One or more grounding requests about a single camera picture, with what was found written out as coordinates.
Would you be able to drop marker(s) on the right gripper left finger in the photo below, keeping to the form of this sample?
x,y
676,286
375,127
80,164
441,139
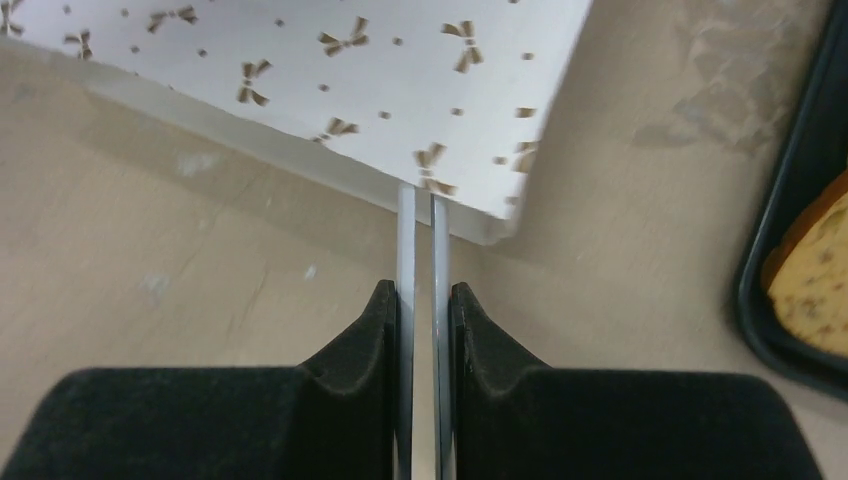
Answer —
x,y
344,413

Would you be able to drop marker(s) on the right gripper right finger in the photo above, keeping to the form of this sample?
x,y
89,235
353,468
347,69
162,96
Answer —
x,y
503,413

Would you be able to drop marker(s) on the white patterned paper bag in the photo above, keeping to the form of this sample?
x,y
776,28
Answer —
x,y
451,97

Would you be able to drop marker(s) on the sliced seeded fake bread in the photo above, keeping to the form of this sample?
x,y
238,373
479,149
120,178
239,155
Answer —
x,y
805,276

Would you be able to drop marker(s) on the black plastic tray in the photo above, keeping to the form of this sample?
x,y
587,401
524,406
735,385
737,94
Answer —
x,y
813,155

